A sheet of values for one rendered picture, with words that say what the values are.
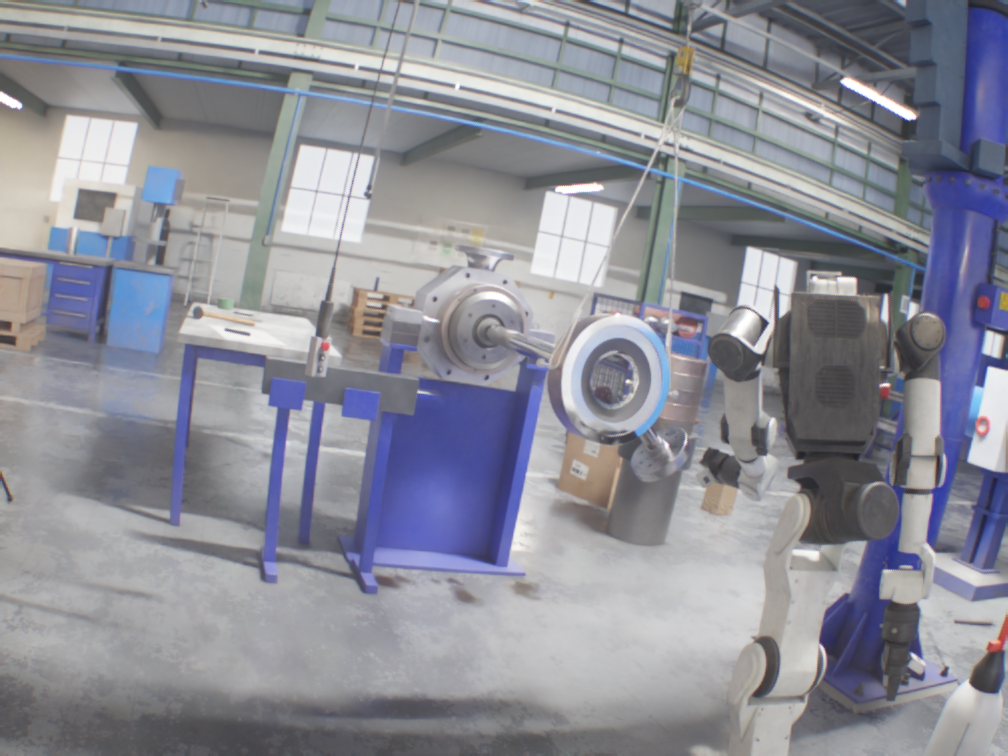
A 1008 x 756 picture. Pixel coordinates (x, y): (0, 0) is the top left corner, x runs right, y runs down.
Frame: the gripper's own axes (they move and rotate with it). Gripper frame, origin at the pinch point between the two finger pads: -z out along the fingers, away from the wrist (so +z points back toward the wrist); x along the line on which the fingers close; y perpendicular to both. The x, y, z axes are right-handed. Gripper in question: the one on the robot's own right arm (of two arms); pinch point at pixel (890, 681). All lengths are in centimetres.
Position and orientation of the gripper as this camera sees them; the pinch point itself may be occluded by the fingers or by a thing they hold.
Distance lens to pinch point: 185.0
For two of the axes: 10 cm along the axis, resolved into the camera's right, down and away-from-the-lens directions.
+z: 0.5, -10.0, 0.3
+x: 3.4, 0.4, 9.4
